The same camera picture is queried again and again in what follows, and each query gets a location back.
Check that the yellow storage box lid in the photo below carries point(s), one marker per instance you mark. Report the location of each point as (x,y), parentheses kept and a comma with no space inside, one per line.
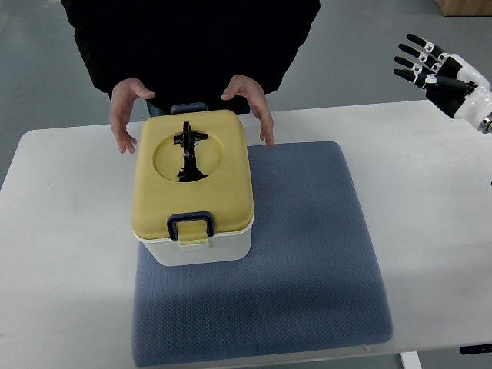
(225,192)

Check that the person's left hand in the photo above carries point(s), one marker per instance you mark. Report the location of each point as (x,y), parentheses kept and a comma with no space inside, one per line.
(249,89)

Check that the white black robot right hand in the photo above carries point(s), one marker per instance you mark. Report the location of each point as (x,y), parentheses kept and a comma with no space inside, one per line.
(449,82)

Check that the yellow front latch blue frame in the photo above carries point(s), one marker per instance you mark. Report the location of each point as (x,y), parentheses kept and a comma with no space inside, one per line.
(191,230)

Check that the person's black jacket torso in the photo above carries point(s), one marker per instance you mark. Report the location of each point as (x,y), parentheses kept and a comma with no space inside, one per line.
(188,51)

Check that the black lid handle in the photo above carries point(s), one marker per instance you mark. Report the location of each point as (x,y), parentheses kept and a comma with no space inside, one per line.
(188,141)

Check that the white storage box body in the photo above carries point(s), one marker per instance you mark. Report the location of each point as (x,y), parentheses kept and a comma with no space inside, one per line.
(224,246)

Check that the white table leg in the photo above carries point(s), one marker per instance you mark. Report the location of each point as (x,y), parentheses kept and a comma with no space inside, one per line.
(410,360)

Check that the blue grey cushion mat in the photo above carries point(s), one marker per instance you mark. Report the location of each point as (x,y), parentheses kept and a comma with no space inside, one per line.
(311,280)

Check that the black table control panel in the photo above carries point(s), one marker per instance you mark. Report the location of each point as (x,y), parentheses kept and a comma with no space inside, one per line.
(476,349)

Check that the brown cardboard box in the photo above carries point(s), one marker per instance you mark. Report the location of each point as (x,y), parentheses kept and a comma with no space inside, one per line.
(466,8)

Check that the person's right hand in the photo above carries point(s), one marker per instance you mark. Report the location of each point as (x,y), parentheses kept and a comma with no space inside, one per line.
(123,97)

